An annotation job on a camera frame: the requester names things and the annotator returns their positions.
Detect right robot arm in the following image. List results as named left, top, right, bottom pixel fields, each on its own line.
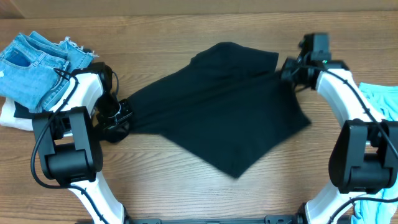
left=264, top=33, right=397, bottom=223

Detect light blue crumpled shirt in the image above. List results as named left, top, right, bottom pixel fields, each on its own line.
left=351, top=83, right=397, bottom=224

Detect black t-shirt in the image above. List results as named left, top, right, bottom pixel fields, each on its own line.
left=108, top=42, right=310, bottom=178

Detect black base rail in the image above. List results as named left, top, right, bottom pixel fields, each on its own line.
left=126, top=215, right=305, bottom=224

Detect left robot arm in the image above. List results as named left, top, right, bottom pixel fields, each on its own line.
left=30, top=62, right=133, bottom=223

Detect folded white garment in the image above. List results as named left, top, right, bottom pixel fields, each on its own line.
left=1, top=98, right=33, bottom=131

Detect folded dark navy garment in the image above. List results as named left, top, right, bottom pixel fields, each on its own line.
left=14, top=101, right=53, bottom=119

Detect blue denim shorts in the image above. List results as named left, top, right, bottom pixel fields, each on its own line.
left=1, top=31, right=97, bottom=113

